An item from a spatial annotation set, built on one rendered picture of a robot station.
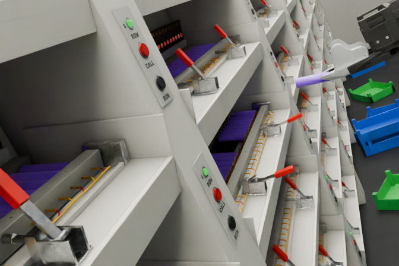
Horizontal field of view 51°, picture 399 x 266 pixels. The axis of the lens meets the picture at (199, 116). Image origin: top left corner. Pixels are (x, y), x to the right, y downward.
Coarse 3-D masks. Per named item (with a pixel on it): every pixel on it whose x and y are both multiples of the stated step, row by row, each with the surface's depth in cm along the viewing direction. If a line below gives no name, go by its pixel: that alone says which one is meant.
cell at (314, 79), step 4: (324, 72) 78; (308, 76) 79; (312, 76) 79; (316, 76) 79; (320, 76) 78; (296, 80) 80; (300, 80) 80; (304, 80) 79; (308, 80) 79; (312, 80) 79; (316, 80) 79; (320, 80) 78; (324, 80) 78; (328, 80) 78; (296, 84) 80; (300, 84) 80; (304, 84) 80; (308, 84) 80; (312, 84) 80
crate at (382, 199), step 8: (392, 176) 194; (384, 184) 191; (392, 184) 194; (376, 192) 182; (384, 192) 190; (392, 192) 190; (376, 200) 182; (384, 200) 179; (392, 200) 177; (384, 208) 182; (392, 208) 179
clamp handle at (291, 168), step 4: (284, 168) 72; (288, 168) 72; (292, 168) 71; (276, 172) 73; (280, 172) 72; (284, 172) 72; (288, 172) 71; (256, 176) 74; (268, 176) 73; (272, 176) 73; (276, 176) 72; (280, 176) 72; (256, 180) 74; (260, 180) 74; (264, 180) 73
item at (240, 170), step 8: (264, 112) 108; (256, 120) 103; (264, 120) 106; (256, 128) 98; (248, 136) 94; (256, 136) 95; (264, 136) 96; (248, 144) 90; (248, 152) 86; (240, 160) 83; (248, 160) 85; (256, 160) 85; (240, 168) 80; (248, 168) 82; (232, 176) 77; (240, 176) 77; (232, 184) 74; (232, 192) 71
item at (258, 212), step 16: (240, 96) 117; (256, 96) 115; (272, 96) 114; (288, 96) 113; (272, 112) 114; (288, 112) 111; (288, 128) 105; (240, 144) 97; (272, 144) 94; (288, 144) 102; (272, 160) 86; (272, 192) 75; (240, 208) 71; (256, 208) 70; (272, 208) 73; (256, 224) 65; (272, 224) 72; (256, 240) 59
